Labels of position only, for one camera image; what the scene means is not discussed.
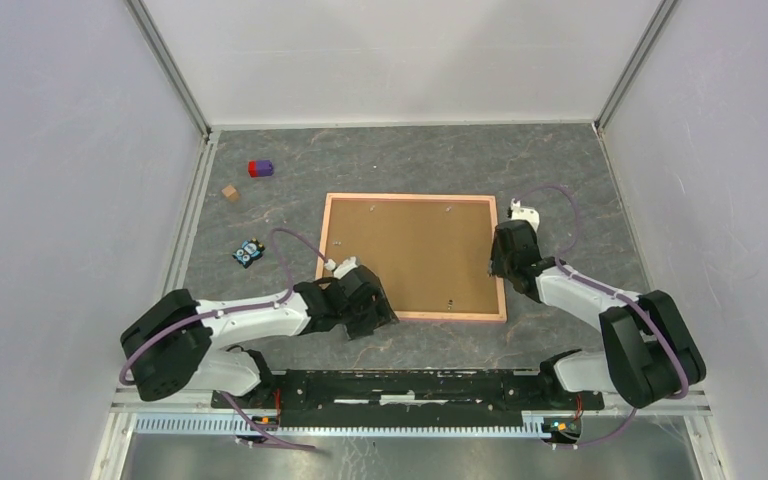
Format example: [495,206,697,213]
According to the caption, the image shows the aluminium rail at front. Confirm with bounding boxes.
[110,369,713,417]

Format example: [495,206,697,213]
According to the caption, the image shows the small blue owl toy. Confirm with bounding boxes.
[232,238,266,269]

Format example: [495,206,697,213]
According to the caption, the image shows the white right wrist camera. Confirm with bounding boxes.
[507,199,540,232]

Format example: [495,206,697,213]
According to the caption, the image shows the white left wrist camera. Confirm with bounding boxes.
[324,256,358,279]

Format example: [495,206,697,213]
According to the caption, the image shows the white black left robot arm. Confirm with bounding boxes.
[119,263,398,408]

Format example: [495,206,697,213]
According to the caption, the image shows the slotted white cable duct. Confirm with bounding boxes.
[134,412,550,440]

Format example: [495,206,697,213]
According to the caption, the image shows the small brown wooden cube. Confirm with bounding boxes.
[221,185,241,203]

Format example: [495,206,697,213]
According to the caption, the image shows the pink wooden picture frame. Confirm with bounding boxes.
[314,192,509,325]

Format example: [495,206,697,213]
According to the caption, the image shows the red purple toy block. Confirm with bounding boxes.
[247,159,274,178]

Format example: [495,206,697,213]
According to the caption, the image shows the brown cardboard backing board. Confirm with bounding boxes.
[322,198,501,316]

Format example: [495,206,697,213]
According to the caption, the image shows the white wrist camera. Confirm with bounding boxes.
[507,199,540,232]
[324,256,358,279]

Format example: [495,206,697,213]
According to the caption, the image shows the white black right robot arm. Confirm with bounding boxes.
[489,220,707,409]

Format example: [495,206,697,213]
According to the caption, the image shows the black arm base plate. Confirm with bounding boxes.
[232,369,605,427]

